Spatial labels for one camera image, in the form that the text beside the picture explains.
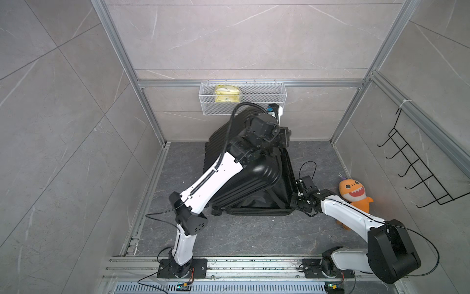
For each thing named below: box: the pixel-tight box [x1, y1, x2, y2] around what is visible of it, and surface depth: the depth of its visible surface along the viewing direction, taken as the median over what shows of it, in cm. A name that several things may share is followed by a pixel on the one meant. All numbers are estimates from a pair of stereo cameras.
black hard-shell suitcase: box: [203, 107, 295, 217], surface depth 65 cm
